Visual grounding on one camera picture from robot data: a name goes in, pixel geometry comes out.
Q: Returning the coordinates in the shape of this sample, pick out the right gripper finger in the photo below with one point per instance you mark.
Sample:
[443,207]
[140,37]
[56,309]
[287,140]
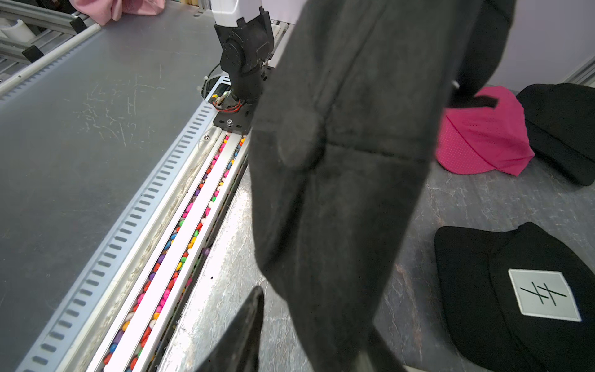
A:
[238,349]

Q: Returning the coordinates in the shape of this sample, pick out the plain black cap front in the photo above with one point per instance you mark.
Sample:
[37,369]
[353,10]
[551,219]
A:
[342,143]

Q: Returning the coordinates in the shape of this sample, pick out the black cap with white patch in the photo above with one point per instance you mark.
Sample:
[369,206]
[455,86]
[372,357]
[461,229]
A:
[516,301]

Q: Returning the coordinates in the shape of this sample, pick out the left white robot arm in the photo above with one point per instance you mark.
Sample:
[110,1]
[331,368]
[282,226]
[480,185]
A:
[245,33]

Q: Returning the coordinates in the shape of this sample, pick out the pink cap left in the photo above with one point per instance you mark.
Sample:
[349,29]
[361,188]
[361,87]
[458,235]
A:
[478,140]

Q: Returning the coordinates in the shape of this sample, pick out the black cap at back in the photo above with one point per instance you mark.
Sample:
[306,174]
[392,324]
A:
[560,126]

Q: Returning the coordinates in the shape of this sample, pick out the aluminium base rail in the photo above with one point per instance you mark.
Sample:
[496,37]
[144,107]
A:
[118,312]

